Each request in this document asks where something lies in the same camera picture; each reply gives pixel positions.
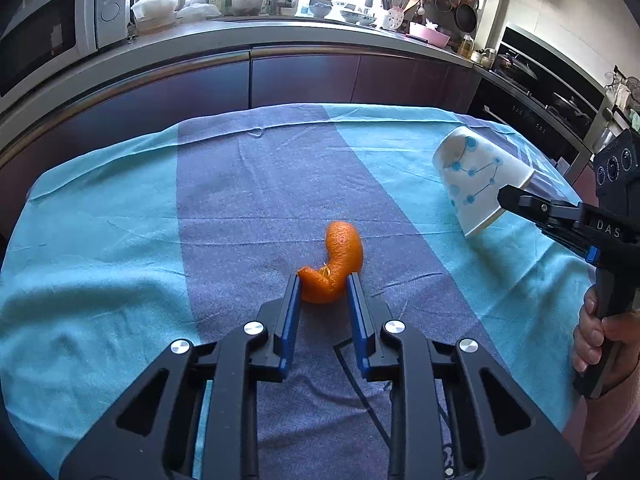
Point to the black built-in oven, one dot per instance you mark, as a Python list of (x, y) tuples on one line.
[(547, 97)]

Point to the dark kitchen counter cabinets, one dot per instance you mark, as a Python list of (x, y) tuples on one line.
[(211, 68)]

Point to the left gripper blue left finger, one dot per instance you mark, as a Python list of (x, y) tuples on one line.
[(285, 331)]

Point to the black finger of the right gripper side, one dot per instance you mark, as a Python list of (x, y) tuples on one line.
[(524, 204)]

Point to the white microwave oven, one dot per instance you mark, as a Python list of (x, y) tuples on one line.
[(47, 36)]

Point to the black frying pan hanging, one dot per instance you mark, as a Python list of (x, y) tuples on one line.
[(465, 16)]

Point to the person's right hand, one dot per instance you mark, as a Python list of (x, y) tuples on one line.
[(590, 334)]

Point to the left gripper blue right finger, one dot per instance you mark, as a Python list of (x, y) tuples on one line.
[(367, 316)]

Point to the pink bowl on counter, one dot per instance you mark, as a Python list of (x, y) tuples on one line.
[(428, 35)]

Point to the white paper cup blue dots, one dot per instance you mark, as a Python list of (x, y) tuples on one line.
[(473, 170)]

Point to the right pink sleeve forearm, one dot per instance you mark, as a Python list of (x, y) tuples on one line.
[(597, 428)]

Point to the blue grey patterned tablecloth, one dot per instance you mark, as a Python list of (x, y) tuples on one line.
[(184, 233)]

